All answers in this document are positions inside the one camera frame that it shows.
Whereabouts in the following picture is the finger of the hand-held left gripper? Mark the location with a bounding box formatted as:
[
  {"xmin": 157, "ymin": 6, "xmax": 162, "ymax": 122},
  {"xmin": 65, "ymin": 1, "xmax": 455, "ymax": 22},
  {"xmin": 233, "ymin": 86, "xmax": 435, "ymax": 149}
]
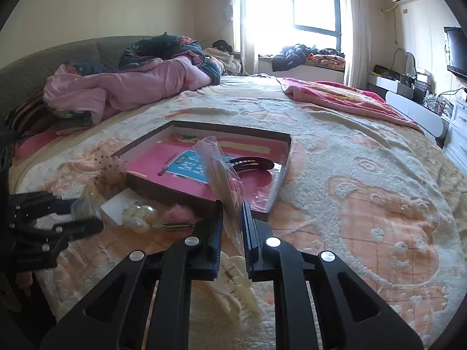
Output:
[
  {"xmin": 8, "ymin": 190, "xmax": 74, "ymax": 221},
  {"xmin": 10, "ymin": 217, "xmax": 105, "ymax": 260}
]

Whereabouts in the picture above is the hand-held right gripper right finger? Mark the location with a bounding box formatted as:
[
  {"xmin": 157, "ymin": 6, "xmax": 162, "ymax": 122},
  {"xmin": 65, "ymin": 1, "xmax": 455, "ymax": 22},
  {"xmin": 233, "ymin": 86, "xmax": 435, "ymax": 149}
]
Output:
[{"xmin": 243, "ymin": 202, "xmax": 424, "ymax": 350}]

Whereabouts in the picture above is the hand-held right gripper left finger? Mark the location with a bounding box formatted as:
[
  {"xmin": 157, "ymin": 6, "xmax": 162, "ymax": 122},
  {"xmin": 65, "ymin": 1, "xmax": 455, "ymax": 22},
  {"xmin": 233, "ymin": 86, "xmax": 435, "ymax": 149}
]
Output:
[{"xmin": 40, "ymin": 200, "xmax": 224, "ymax": 350}]

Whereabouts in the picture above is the clear packet of silver clips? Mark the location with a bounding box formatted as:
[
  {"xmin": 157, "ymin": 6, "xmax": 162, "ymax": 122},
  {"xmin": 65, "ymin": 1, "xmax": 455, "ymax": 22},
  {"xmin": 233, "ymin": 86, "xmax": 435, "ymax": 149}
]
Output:
[{"xmin": 71, "ymin": 184, "xmax": 106, "ymax": 223}]

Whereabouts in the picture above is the cream hair claw clip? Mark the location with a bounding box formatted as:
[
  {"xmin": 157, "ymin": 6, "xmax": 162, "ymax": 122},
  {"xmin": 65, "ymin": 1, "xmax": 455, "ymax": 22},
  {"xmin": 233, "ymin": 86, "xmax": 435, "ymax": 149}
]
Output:
[{"xmin": 208, "ymin": 251, "xmax": 263, "ymax": 325}]

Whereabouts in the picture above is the clear bag with white card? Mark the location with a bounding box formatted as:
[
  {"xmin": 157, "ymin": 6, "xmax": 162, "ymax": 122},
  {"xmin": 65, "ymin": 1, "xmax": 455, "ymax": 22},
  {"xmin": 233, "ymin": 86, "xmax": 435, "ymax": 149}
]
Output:
[{"xmin": 100, "ymin": 196, "xmax": 134, "ymax": 223}]

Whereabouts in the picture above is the pink pompom hair clip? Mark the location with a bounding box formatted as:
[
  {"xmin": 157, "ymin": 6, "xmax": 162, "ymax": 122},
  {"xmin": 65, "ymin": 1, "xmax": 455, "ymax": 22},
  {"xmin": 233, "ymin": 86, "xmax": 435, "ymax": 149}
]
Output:
[{"xmin": 151, "ymin": 204, "xmax": 199, "ymax": 232}]

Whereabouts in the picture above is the beige dotted scrunchie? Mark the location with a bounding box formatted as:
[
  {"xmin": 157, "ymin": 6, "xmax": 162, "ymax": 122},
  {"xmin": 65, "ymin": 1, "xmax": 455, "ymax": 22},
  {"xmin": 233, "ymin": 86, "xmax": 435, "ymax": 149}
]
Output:
[{"xmin": 95, "ymin": 153, "xmax": 128, "ymax": 190}]

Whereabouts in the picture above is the clear bag with red earrings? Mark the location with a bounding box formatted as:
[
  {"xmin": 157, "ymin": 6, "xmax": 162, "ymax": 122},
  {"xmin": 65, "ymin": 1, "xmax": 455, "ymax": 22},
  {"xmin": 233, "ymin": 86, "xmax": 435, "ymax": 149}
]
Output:
[{"xmin": 193, "ymin": 136, "xmax": 246, "ymax": 256}]

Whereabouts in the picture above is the dark red hair clip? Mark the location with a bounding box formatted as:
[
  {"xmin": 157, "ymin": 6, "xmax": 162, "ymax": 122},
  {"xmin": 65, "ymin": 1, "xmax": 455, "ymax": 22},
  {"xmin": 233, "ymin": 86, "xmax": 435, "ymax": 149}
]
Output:
[{"xmin": 228, "ymin": 156, "xmax": 275, "ymax": 172}]

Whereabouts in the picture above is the cardboard box with pink inside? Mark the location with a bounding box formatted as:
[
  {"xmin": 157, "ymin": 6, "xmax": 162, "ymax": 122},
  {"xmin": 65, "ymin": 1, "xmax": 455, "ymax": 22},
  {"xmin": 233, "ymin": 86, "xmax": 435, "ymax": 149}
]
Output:
[{"xmin": 111, "ymin": 120, "xmax": 292, "ymax": 223}]

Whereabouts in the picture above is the striped pillow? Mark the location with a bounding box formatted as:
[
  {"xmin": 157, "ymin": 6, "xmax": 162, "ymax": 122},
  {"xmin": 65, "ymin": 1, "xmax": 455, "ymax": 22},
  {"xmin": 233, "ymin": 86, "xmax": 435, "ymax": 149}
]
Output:
[{"xmin": 5, "ymin": 95, "xmax": 48, "ymax": 132}]

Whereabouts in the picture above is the pink quilt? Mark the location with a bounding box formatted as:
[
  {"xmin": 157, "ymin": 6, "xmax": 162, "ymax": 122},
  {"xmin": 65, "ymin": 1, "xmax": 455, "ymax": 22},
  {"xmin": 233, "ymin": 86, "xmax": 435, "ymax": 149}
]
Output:
[{"xmin": 43, "ymin": 56, "xmax": 221, "ymax": 125}]

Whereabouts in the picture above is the green padded headboard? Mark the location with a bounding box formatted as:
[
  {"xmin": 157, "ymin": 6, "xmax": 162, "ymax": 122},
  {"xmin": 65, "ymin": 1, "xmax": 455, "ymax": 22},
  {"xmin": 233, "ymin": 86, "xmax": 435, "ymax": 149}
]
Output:
[{"xmin": 0, "ymin": 36, "xmax": 147, "ymax": 117}]

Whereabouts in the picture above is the pink printed blanket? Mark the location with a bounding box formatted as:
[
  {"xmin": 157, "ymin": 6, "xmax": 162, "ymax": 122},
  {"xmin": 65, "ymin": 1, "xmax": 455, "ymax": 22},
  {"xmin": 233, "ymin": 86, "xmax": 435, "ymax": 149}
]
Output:
[{"xmin": 279, "ymin": 77, "xmax": 424, "ymax": 132}]

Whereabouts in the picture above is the dark floral quilt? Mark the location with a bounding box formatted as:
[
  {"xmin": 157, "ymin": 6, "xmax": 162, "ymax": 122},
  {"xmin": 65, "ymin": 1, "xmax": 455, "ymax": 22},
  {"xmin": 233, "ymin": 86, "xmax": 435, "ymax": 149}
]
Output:
[{"xmin": 119, "ymin": 33, "xmax": 225, "ymax": 84}]

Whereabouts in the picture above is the white window seat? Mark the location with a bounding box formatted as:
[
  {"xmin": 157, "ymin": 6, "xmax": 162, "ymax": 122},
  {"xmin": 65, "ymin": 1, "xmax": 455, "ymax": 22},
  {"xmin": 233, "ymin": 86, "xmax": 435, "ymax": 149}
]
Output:
[{"xmin": 257, "ymin": 55, "xmax": 345, "ymax": 84}]

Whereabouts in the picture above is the beige clothes pile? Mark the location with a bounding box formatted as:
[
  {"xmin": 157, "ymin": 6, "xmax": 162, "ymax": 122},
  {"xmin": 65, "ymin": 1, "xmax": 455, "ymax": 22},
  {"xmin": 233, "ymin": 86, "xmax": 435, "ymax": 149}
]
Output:
[{"xmin": 202, "ymin": 47, "xmax": 241, "ymax": 75}]

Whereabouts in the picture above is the dark puffer jacket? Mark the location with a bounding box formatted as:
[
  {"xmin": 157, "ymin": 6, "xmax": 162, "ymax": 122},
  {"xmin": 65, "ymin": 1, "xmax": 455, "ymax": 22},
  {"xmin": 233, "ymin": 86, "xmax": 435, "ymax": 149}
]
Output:
[{"xmin": 272, "ymin": 44, "xmax": 314, "ymax": 71}]

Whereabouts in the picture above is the colourful folded blanket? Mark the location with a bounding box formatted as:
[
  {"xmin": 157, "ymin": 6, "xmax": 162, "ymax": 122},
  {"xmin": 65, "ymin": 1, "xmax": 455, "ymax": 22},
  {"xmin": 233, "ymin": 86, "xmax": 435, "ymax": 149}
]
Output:
[{"xmin": 310, "ymin": 53, "xmax": 345, "ymax": 68}]

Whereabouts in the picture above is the white bed footboard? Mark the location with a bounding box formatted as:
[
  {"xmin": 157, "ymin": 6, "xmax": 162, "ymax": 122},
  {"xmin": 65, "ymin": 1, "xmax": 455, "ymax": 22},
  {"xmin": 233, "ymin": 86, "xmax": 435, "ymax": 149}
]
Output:
[{"xmin": 385, "ymin": 91, "xmax": 444, "ymax": 139}]

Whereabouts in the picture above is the white dressing table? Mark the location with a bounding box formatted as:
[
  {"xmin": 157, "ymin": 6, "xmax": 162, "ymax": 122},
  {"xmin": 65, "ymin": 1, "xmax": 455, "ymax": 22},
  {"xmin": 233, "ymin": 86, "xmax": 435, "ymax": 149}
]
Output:
[{"xmin": 368, "ymin": 73, "xmax": 413, "ymax": 99}]

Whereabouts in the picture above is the sheer white curtain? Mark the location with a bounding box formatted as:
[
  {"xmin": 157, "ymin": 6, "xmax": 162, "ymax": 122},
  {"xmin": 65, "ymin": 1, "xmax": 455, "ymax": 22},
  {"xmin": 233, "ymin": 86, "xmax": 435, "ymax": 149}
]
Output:
[{"xmin": 231, "ymin": 0, "xmax": 258, "ymax": 75}]

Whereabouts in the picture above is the clear desktop organizer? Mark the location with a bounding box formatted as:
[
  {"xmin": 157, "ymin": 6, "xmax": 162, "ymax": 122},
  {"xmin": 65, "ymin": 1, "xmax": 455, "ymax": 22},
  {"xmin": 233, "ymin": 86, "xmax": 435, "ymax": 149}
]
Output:
[{"xmin": 399, "ymin": 69, "xmax": 435, "ymax": 104}]

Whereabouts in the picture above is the cream curtain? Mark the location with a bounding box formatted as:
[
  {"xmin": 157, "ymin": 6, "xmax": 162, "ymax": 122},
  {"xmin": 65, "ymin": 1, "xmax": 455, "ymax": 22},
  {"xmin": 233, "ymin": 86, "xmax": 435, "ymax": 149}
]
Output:
[{"xmin": 339, "ymin": 0, "xmax": 371, "ymax": 90}]

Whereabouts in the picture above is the white drawer cabinet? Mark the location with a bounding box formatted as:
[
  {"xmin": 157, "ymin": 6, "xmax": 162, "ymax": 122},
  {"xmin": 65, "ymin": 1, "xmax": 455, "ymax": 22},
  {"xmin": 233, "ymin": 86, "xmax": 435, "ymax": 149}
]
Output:
[{"xmin": 443, "ymin": 100, "xmax": 467, "ymax": 161}]

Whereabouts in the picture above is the round vanity mirror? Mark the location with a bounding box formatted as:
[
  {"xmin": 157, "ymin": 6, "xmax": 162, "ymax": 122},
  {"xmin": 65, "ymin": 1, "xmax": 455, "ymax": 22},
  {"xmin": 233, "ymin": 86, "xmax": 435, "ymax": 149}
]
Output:
[{"xmin": 392, "ymin": 48, "xmax": 417, "ymax": 75}]

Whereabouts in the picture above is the window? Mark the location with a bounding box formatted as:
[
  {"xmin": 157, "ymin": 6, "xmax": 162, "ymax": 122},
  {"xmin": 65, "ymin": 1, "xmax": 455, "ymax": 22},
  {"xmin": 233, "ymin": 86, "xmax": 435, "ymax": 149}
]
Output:
[{"xmin": 252, "ymin": 0, "xmax": 341, "ymax": 50}]

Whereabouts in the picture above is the black television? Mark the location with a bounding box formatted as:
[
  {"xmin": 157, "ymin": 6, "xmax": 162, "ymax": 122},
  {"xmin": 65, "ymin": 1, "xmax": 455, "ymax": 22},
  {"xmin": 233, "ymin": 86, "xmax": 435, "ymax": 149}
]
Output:
[{"xmin": 443, "ymin": 26, "xmax": 467, "ymax": 79}]

